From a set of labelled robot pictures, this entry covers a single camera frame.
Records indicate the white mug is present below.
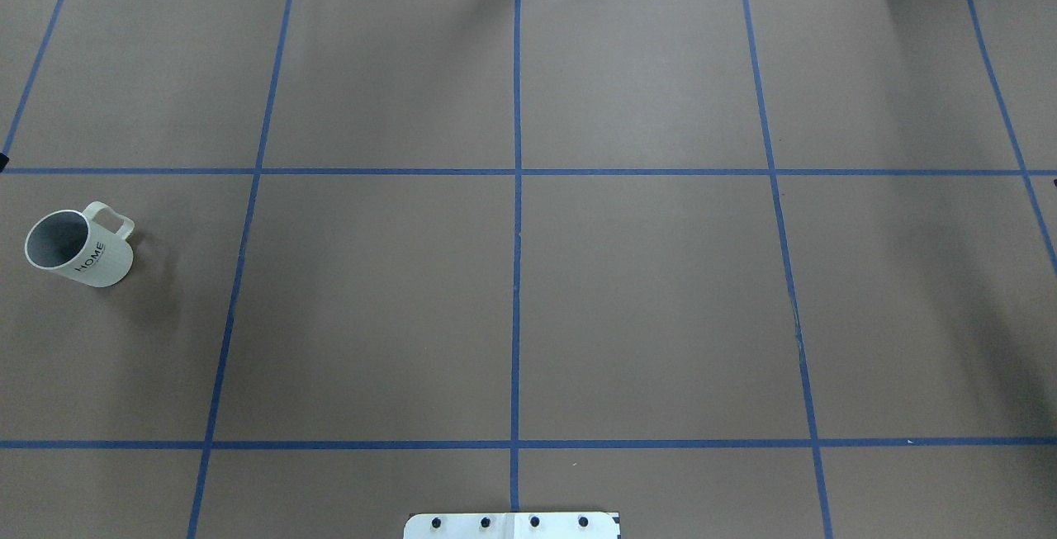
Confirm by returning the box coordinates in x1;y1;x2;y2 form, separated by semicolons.
23;201;135;289

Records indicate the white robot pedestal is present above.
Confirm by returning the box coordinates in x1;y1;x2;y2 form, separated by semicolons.
403;510;622;538

